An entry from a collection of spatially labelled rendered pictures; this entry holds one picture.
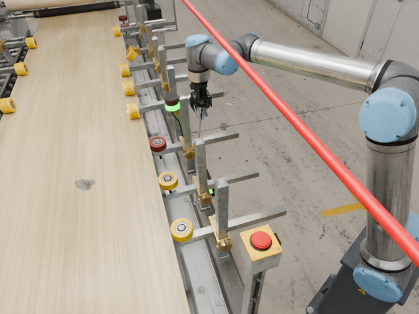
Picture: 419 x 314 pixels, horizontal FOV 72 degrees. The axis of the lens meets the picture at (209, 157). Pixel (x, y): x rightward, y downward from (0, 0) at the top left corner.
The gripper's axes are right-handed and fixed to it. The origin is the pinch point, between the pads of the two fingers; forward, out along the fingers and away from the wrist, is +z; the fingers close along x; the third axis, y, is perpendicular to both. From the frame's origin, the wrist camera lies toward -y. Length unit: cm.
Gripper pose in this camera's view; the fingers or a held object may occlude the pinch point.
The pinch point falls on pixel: (200, 116)
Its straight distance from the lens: 134.1
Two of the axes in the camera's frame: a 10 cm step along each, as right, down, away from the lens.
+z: 0.4, 7.3, 6.8
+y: 3.0, 6.4, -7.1
